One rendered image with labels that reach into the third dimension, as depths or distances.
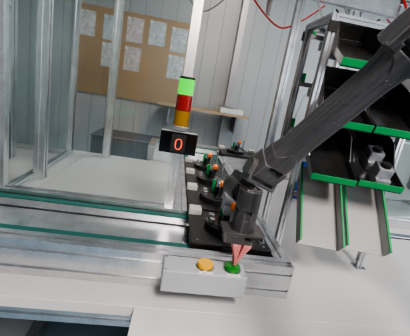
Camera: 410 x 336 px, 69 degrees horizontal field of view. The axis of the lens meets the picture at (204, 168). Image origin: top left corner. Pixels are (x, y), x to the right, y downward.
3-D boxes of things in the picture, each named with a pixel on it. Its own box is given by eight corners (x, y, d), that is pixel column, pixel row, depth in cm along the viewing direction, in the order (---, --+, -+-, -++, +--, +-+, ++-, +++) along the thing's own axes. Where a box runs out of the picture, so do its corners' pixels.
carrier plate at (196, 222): (270, 257, 88) (272, 251, 87) (189, 248, 85) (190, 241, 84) (251, 221, 111) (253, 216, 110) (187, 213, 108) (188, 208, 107)
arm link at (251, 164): (256, 158, 67) (284, 173, 70) (235, 146, 77) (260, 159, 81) (231, 205, 68) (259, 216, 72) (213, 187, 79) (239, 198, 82)
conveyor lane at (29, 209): (263, 283, 90) (271, 254, 88) (-39, 254, 80) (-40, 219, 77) (244, 237, 118) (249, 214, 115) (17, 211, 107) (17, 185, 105)
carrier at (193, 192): (250, 219, 112) (257, 188, 109) (187, 212, 109) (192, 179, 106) (238, 197, 136) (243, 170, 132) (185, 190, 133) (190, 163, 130)
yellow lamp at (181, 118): (188, 127, 97) (191, 112, 96) (173, 125, 96) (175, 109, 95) (187, 125, 102) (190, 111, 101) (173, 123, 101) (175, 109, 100)
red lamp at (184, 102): (191, 112, 96) (193, 96, 95) (175, 109, 95) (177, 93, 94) (190, 111, 101) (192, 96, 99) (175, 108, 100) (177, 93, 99)
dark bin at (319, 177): (354, 187, 87) (365, 168, 83) (309, 179, 88) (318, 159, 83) (336, 136, 109) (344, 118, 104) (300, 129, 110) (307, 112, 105)
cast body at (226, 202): (237, 217, 93) (241, 196, 91) (223, 215, 93) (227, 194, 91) (233, 207, 101) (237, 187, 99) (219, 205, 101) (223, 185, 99)
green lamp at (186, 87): (193, 96, 95) (195, 80, 93) (177, 93, 94) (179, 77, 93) (192, 95, 99) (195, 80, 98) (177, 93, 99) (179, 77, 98)
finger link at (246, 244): (214, 255, 79) (221, 222, 76) (240, 257, 79) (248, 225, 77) (217, 270, 72) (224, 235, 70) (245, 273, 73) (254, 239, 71)
